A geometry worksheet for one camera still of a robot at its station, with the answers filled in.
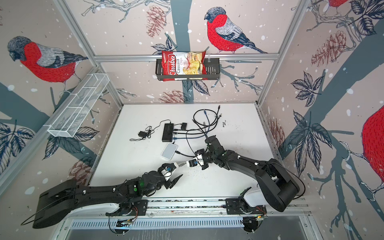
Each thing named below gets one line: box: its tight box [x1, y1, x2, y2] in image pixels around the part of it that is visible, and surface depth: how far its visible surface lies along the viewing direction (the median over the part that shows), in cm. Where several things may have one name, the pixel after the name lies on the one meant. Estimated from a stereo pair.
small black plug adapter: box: [181, 122, 187, 131], surface depth 106 cm
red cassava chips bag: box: [161, 50, 208, 82], surface depth 90 cm
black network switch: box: [162, 123, 174, 142], surface depth 102 cm
